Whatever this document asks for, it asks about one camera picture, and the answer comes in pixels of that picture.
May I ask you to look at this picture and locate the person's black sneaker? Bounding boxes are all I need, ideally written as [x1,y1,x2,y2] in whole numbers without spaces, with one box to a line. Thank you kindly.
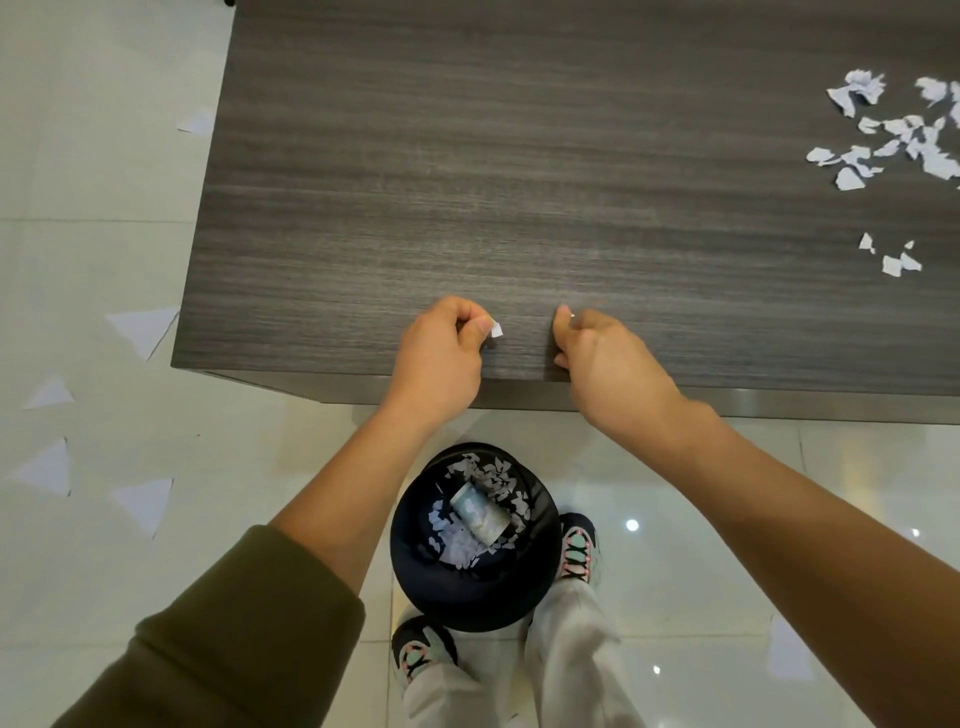
[390,615,459,687]
[556,512,600,586]

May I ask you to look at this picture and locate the person's right hand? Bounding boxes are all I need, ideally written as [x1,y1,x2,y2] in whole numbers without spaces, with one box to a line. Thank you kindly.
[552,303,715,453]

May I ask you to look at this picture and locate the light grey trousers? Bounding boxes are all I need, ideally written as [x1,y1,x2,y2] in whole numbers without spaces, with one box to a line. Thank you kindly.
[401,576,648,728]

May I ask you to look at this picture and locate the person's left hand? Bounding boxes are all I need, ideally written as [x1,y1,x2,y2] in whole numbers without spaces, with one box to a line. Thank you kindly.
[381,296,501,426]

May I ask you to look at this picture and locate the olive green sleeve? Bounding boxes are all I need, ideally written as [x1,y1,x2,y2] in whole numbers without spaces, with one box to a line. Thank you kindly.
[51,524,367,728]

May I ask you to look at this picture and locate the white triangular paper piece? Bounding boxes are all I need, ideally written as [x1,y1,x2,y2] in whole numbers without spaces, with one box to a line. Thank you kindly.
[104,305,181,363]
[21,375,76,411]
[108,477,175,540]
[7,437,73,498]

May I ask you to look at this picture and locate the black round waste bin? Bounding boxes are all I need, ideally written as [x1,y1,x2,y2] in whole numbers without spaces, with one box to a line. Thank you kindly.
[389,441,564,634]

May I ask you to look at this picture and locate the heap of binned paper scraps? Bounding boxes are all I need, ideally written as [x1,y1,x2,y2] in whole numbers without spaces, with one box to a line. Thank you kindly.
[426,454,532,571]

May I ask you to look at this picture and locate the person's right forearm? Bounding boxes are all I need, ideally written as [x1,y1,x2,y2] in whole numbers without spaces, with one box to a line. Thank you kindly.
[651,401,960,728]

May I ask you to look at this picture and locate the person's left forearm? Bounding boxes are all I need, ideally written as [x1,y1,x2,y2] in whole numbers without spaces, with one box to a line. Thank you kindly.
[268,401,451,597]

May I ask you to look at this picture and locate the pile of torn paper scraps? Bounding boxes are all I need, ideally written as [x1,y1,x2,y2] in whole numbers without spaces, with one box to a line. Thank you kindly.
[805,68,960,192]

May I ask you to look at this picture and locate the person's left black sneaker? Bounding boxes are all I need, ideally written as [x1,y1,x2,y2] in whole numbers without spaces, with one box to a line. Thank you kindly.
[390,615,459,687]

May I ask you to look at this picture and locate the grey rolled paper tube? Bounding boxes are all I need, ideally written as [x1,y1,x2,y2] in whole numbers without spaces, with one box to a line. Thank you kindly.
[450,481,513,548]

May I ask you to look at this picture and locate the person's right black sneaker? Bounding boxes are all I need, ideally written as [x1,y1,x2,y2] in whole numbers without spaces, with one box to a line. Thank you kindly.
[556,512,600,586]

